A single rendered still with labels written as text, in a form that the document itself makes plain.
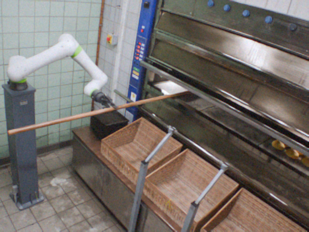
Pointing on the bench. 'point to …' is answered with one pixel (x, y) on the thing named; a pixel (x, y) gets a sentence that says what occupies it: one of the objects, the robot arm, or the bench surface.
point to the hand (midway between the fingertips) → (113, 108)
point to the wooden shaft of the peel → (91, 114)
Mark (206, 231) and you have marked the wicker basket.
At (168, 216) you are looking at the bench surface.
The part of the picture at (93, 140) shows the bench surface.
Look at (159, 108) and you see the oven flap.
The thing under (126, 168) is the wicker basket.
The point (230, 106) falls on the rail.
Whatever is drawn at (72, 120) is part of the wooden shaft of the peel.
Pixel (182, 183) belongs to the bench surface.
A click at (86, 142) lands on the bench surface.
